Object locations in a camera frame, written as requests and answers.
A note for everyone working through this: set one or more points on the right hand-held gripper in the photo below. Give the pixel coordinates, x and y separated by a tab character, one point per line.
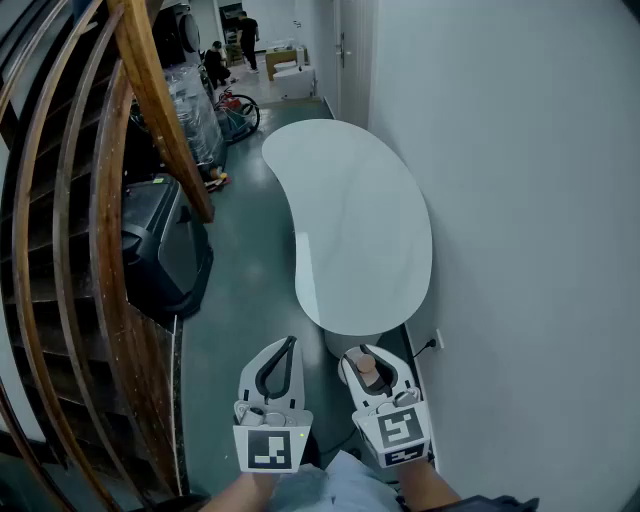
397	432

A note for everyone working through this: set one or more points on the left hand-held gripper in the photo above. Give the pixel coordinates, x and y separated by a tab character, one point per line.
272	445

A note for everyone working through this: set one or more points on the small brown-capped bottle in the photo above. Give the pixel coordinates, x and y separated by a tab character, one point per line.
369	370

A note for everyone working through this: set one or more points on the person's left forearm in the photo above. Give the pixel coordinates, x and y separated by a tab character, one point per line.
240	492

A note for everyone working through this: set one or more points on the person's right forearm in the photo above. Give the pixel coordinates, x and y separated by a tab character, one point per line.
425	485

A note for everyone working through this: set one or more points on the person's light shorts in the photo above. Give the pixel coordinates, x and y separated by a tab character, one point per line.
340	485

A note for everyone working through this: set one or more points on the white curved table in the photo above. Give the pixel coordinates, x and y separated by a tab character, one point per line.
350	215

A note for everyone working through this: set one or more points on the black plastic case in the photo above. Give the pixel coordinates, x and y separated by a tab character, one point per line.
160	245

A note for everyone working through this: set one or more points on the colourful small items pile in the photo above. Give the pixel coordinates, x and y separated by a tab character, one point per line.
218	180

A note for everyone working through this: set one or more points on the plastic-wrapped pallet of goods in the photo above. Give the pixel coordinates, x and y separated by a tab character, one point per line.
197	115

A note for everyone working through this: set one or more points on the wooden stair railing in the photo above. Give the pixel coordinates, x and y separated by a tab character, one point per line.
150	100

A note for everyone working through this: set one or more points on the white door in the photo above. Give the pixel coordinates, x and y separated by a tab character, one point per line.
356	55

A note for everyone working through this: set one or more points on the dark round-door appliance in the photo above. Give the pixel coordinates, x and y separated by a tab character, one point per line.
182	35

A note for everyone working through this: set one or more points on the white wall socket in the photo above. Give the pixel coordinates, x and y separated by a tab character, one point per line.
439	340

